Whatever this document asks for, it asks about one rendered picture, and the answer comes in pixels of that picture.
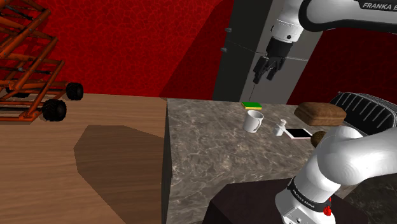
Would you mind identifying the orange wheeled metal cart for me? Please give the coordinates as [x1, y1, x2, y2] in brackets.
[0, 0, 85, 123]

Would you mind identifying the black ribbed appliance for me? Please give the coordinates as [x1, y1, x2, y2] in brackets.
[329, 91, 397, 136]

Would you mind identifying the brown bread loaf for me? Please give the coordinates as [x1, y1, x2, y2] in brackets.
[293, 101, 347, 127]

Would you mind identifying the white smartphone with black screen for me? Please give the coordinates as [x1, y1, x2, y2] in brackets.
[285, 128, 314, 140]

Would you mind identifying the white mug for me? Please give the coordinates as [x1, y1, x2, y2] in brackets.
[242, 109, 265, 134]

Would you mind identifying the green and yellow sponge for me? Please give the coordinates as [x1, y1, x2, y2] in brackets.
[241, 101, 263, 111]

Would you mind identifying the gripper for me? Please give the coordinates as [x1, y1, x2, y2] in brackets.
[253, 37, 294, 85]

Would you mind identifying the brown round fruit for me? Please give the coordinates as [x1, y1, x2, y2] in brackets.
[310, 130, 327, 148]

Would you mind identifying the white salt shaker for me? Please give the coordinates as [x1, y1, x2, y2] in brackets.
[272, 118, 288, 137]

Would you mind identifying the grey door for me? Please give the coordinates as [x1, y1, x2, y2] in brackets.
[212, 0, 323, 105]

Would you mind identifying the dark robot stand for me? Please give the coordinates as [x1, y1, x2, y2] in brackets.
[202, 178, 370, 224]

